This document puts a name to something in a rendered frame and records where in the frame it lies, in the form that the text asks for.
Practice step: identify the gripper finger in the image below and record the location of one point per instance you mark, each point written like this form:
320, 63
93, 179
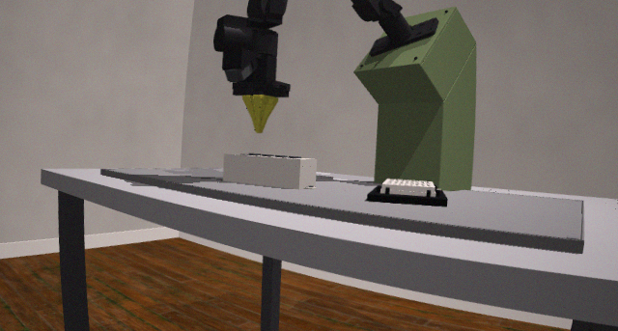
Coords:
259, 101
248, 101

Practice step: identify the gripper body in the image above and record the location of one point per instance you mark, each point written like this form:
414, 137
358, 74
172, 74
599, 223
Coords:
261, 88

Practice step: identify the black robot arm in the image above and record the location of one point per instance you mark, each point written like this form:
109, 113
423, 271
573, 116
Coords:
235, 32

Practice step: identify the white button panel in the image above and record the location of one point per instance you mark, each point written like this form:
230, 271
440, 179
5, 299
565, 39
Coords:
278, 171

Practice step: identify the white multi-well plate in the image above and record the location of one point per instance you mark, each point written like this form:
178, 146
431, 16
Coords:
414, 187

